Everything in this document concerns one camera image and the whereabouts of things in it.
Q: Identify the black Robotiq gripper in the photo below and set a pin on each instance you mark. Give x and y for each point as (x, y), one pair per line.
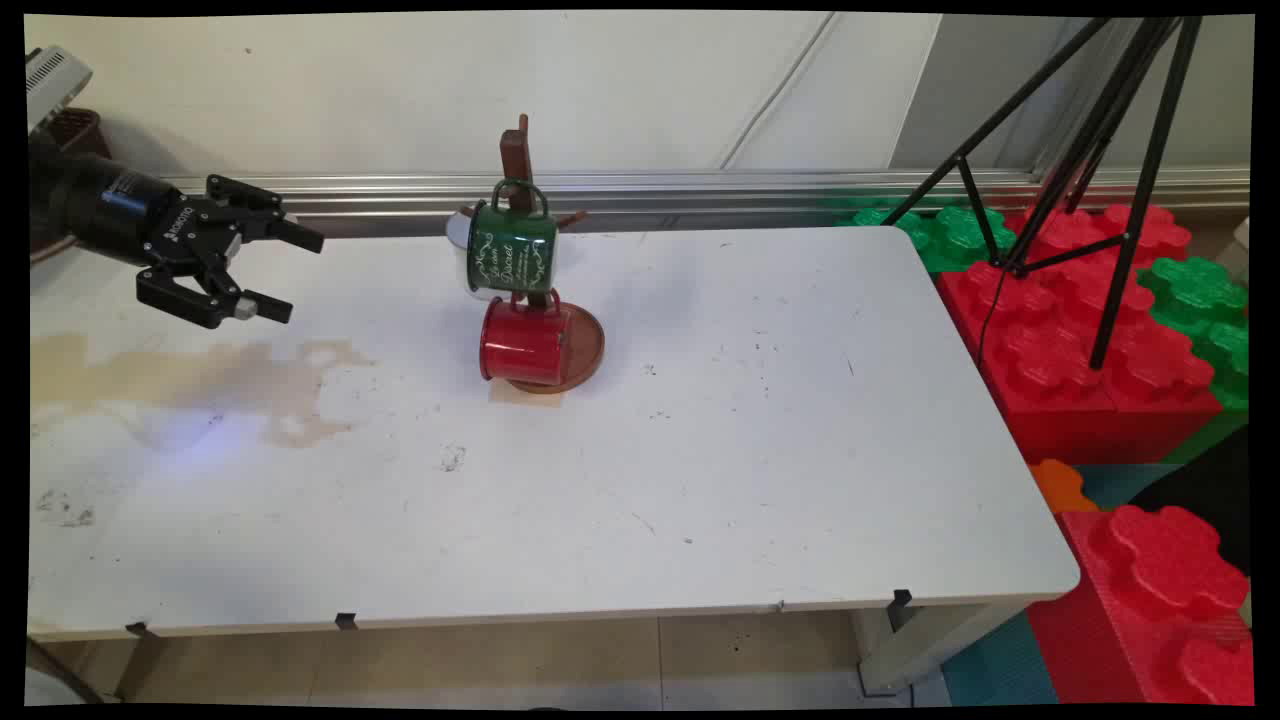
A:
(150, 220)

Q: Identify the red enamel mug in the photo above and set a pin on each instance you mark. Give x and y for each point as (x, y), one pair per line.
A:
(520, 345)

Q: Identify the Kinova robot arm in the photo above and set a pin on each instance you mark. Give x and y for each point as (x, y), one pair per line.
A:
(36, 195)

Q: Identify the brown wicker basket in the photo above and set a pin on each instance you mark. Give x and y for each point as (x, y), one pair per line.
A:
(82, 130)

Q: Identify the white enamel mug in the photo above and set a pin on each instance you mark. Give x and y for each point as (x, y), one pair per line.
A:
(458, 232)

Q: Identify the green enamel mug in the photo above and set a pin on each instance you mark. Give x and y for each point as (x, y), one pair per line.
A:
(510, 250)

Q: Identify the wooden mug tree stand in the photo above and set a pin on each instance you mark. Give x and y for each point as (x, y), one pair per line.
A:
(516, 160)

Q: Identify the black table clamp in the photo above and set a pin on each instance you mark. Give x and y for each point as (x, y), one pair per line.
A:
(901, 599)
(346, 621)
(138, 630)

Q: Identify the large green toy block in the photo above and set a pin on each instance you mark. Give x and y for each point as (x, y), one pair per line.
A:
(950, 235)
(1195, 290)

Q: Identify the white metal table leg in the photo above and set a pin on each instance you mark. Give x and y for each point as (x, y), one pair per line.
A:
(930, 645)

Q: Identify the large red toy block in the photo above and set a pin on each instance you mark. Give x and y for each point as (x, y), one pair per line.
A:
(1060, 380)
(1150, 600)

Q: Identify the orange toy block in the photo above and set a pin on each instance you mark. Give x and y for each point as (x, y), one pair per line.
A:
(1058, 485)

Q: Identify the teal foam floor mat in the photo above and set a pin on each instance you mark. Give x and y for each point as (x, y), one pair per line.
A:
(1000, 665)

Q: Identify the black tripod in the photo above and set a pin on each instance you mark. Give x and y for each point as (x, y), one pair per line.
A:
(1143, 200)

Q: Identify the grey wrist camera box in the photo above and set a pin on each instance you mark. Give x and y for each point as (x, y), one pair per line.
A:
(50, 85)

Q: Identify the aluminium wall rail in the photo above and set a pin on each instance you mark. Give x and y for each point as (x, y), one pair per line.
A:
(700, 188)

